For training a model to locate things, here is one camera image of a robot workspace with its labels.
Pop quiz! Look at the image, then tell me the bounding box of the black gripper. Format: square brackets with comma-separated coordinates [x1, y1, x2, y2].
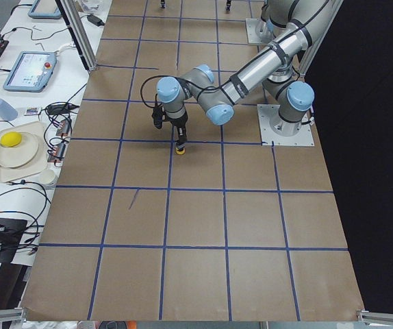
[166, 114, 188, 146]

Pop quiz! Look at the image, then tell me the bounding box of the yellow push button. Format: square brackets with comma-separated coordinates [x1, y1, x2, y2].
[175, 141, 186, 155]

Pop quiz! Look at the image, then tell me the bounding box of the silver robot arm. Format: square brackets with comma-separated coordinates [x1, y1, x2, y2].
[259, 1, 286, 40]
[152, 1, 332, 151]

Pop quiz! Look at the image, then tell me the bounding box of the white paper cup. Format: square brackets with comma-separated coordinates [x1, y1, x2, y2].
[38, 169, 58, 189]

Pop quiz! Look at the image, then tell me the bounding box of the black power adapter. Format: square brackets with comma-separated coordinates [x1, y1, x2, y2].
[87, 14, 105, 27]

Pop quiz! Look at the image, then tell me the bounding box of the beige tray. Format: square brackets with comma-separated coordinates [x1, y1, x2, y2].
[0, 121, 47, 183]

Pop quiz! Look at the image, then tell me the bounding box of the blue teach pendant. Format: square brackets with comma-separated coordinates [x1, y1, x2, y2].
[28, 0, 62, 19]
[3, 51, 57, 93]

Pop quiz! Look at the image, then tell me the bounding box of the beige plate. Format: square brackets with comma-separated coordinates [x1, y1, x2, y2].
[0, 132, 39, 168]

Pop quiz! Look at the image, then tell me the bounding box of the yellow lemon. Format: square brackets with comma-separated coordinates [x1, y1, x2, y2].
[0, 132, 23, 147]

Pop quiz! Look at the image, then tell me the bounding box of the blue plastic cup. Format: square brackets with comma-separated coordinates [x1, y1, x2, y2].
[0, 98, 18, 121]

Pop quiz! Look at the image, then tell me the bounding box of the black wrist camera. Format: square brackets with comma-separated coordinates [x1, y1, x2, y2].
[151, 105, 165, 130]

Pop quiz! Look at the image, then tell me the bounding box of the black braided camera cable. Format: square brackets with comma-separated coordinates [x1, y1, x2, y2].
[140, 75, 170, 110]

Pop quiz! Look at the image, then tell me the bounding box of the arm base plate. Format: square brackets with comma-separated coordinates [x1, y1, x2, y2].
[257, 104, 314, 147]
[246, 19, 275, 45]

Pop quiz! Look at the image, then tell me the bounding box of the aluminium frame post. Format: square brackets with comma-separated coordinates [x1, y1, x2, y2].
[55, 0, 97, 72]

